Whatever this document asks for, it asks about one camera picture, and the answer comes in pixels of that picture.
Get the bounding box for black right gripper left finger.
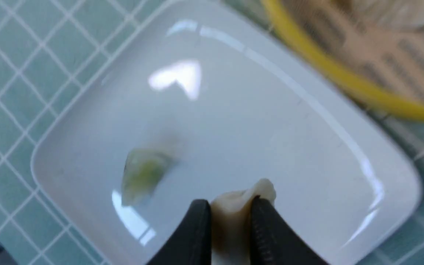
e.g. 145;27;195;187
147;199;212;265

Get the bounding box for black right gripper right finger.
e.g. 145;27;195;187
249;196;328;265

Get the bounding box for white dumpling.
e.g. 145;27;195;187
210;179;277;265

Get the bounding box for green dumpling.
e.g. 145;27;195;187
121;148;179;207

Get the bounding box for white square plate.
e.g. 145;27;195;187
31;0;423;265

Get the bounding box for bamboo steamer basket yellow rim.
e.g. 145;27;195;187
261;0;424;122

